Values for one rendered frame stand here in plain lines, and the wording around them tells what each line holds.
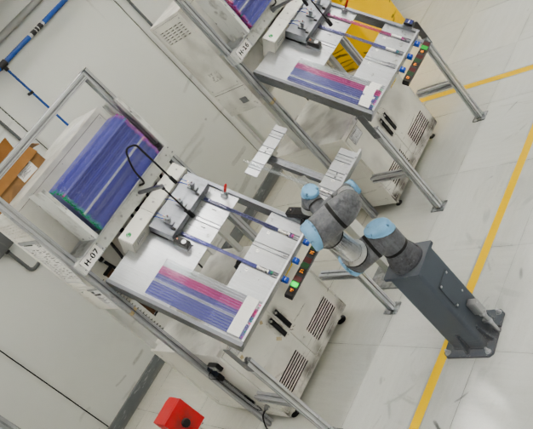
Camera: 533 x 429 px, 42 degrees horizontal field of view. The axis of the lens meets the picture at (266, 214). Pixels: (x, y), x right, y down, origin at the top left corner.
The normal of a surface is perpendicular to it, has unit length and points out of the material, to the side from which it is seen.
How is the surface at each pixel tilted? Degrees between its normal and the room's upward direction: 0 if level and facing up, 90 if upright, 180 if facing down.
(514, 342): 0
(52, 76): 90
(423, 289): 90
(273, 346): 90
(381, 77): 44
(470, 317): 90
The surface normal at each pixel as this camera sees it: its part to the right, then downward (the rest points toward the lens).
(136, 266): -0.03, -0.54
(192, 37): -0.46, 0.76
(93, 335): 0.61, -0.11
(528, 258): -0.65, -0.64
